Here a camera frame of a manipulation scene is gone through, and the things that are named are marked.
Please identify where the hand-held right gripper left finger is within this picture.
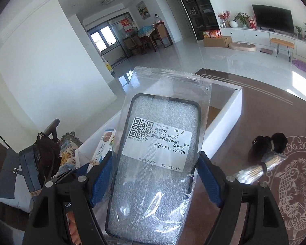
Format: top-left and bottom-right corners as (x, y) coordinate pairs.
(22, 151), (114, 245)

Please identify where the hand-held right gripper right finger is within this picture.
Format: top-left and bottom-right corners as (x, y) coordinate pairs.
(197, 151), (290, 245)

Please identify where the phone case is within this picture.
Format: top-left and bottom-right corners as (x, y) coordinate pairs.
(106, 66), (212, 245)

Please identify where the large white storage box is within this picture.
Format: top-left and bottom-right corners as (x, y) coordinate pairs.
(74, 78), (243, 245)

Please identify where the small colourful carton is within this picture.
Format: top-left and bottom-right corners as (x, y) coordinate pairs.
(92, 129), (117, 164)

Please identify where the floral cushion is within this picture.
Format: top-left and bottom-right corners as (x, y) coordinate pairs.
(53, 132), (83, 176)

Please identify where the rhinestone hair claw clip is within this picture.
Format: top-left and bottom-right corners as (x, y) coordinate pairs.
(233, 152), (287, 184)

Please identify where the black bag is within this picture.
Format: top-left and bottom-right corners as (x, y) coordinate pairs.
(36, 132), (61, 182)

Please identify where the dark sofa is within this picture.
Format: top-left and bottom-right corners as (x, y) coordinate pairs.
(0, 119), (60, 245)

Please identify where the blue grey handbag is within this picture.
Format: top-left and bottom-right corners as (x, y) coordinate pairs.
(0, 144), (44, 205)

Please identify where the black fuzzy hair accessory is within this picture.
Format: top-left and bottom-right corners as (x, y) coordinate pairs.
(270, 132), (288, 155)

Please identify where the beige oval floor cushion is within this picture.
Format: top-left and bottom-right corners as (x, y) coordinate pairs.
(229, 41), (257, 52)

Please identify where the brown cardboard box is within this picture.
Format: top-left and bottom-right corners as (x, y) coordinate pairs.
(203, 36), (232, 48)

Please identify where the sliding glass door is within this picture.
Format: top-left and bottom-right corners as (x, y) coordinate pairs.
(87, 15), (141, 64)

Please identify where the purple floor mat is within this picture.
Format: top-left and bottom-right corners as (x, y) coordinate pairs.
(291, 59), (306, 74)

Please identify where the white television cabinet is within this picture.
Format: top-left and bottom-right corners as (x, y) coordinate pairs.
(219, 27), (306, 64)

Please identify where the wooden dining chair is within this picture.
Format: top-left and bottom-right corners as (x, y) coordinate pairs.
(153, 23), (174, 49)

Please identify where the orange-topped bench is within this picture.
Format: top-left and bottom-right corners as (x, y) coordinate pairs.
(270, 38), (295, 62)

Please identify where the red door poster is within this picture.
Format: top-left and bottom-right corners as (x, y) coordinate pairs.
(121, 18), (133, 32)

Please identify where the red flower arrangement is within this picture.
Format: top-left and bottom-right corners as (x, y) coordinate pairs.
(217, 11), (231, 28)

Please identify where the green leafy potted plant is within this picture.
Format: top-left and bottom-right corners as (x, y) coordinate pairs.
(233, 12), (250, 28)

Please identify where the white door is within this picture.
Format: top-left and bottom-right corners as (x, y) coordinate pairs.
(163, 0), (192, 44)

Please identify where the black television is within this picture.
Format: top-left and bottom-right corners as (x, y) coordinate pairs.
(252, 4), (295, 35)

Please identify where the tall dark display cabinet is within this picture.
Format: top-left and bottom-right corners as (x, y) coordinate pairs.
(171, 0), (220, 41)

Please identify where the framed wall painting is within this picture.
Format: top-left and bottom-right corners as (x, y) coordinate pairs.
(136, 0), (150, 20)

